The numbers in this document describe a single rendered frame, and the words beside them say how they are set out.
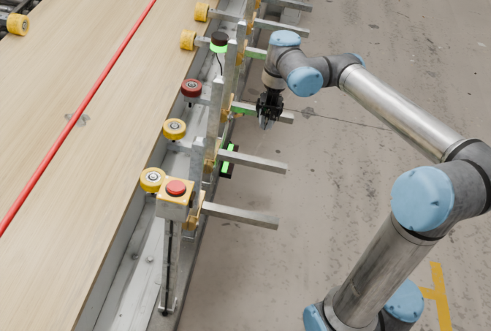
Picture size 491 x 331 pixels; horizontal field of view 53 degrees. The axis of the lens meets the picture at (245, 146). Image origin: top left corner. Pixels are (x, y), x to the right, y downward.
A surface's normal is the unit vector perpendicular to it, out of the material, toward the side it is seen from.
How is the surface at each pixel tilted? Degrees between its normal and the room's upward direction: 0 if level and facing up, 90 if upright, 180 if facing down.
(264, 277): 0
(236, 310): 0
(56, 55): 0
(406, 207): 82
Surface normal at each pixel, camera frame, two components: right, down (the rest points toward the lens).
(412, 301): 0.22, -0.73
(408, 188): -0.89, 0.07
